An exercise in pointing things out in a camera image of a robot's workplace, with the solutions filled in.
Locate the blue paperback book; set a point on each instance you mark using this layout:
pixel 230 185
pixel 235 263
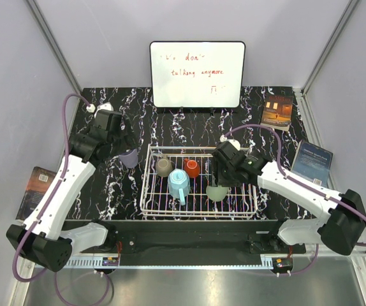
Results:
pixel 312 163

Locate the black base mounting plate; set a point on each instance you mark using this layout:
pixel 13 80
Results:
pixel 190 243

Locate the light green cup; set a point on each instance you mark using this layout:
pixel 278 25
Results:
pixel 216 193

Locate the dark sunset paperback book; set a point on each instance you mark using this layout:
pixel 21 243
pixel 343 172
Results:
pixel 39 182

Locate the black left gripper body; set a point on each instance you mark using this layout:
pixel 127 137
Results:
pixel 127 141

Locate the lilac plastic cup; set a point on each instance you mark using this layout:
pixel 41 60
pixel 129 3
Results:
pixel 129 158

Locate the white slotted cable duct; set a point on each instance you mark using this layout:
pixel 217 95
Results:
pixel 97 262

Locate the red orange mug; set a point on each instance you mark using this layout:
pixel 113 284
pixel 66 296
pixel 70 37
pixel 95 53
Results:
pixel 191 167

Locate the light blue mug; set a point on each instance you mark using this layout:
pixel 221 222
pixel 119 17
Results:
pixel 179 185

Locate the beige ceramic mug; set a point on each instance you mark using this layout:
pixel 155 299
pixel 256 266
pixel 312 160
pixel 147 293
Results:
pixel 164 167

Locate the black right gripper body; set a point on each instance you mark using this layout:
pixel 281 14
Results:
pixel 222 176

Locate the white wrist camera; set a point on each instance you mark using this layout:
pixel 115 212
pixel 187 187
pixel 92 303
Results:
pixel 102 107
pixel 232 141

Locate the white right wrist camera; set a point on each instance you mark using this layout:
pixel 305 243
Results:
pixel 232 141

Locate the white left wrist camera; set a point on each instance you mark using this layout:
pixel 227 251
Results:
pixel 102 107

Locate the white whiteboard with red writing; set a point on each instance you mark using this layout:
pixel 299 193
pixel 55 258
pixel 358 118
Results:
pixel 196 74

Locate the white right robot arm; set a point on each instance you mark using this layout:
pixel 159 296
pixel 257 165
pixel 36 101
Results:
pixel 337 221

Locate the white wire dish rack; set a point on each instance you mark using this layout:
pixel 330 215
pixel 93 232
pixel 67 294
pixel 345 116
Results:
pixel 240 203

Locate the dark orange window book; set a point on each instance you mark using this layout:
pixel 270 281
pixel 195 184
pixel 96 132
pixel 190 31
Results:
pixel 277 112

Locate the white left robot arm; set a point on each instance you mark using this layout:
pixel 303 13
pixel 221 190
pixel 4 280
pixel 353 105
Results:
pixel 41 238

